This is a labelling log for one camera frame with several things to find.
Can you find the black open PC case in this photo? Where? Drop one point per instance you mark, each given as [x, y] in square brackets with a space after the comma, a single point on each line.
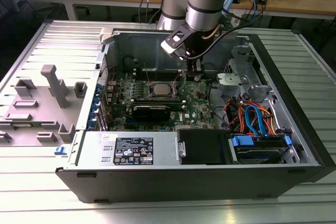
[183, 182]

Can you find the tan curved tube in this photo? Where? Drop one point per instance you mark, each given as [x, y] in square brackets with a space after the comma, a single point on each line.
[213, 34]

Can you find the hard disk blue carrier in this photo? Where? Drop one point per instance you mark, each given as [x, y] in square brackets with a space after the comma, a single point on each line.
[252, 153]

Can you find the small black adapter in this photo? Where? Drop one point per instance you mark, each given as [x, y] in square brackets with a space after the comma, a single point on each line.
[262, 0]

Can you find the black rating label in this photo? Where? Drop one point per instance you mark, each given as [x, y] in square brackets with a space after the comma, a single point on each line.
[131, 153]

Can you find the black RAM slot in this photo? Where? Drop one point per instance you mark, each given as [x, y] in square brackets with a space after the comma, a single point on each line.
[157, 74]
[157, 71]
[157, 78]
[157, 68]
[157, 101]

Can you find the green motherboard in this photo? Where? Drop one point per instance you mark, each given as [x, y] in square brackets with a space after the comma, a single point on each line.
[194, 95]

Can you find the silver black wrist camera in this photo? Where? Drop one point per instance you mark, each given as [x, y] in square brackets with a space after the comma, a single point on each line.
[174, 39]

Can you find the black graphics card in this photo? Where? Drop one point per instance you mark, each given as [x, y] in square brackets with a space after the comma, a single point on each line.
[151, 113]

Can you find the silver CPU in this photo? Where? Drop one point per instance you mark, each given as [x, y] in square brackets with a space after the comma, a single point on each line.
[162, 89]

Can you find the blue expansion slot clip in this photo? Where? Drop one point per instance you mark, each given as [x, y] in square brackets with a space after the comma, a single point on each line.
[91, 124]
[98, 89]
[94, 112]
[96, 101]

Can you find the black drive bay cover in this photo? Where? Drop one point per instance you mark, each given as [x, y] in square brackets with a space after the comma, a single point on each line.
[202, 148]

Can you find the silver metal drive cage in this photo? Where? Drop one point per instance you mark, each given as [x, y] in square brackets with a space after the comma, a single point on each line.
[231, 78]

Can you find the round coin battery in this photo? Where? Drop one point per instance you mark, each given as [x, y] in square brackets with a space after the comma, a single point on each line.
[197, 78]

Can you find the grey parts rack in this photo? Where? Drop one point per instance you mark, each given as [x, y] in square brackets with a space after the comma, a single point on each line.
[39, 108]

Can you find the small white sticker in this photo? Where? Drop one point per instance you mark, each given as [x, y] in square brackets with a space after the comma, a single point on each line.
[106, 138]

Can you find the silver power supply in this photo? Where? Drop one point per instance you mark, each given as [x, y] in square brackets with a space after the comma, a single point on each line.
[92, 150]

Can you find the CPU socket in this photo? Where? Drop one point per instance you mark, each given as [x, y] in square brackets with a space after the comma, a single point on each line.
[157, 96]

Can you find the small blue plastic clip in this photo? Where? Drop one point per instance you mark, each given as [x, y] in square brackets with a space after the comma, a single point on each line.
[60, 151]

